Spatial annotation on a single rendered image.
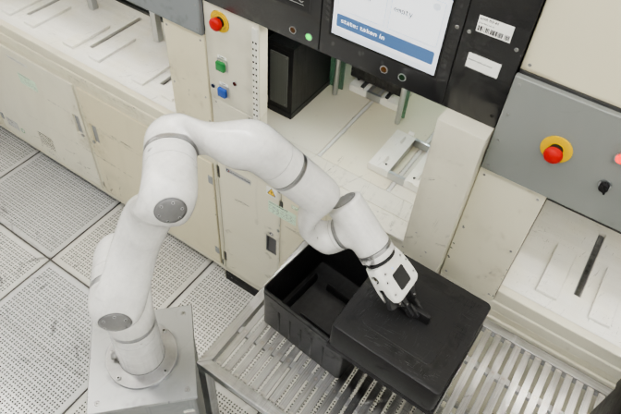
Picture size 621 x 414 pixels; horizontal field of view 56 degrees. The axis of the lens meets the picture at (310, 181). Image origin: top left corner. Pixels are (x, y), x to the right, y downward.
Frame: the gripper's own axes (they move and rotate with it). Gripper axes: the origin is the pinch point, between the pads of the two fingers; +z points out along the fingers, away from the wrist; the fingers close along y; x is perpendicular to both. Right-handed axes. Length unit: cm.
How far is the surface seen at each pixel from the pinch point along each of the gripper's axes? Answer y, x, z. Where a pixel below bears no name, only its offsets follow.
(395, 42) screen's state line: 31, -9, -52
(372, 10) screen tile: 31, -8, -61
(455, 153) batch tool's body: 27.0, -11.4, -23.5
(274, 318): -10.3, 40.9, -4.8
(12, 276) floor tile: -27, 194, -40
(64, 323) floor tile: -28, 168, -14
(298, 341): -10.8, 36.8, 3.0
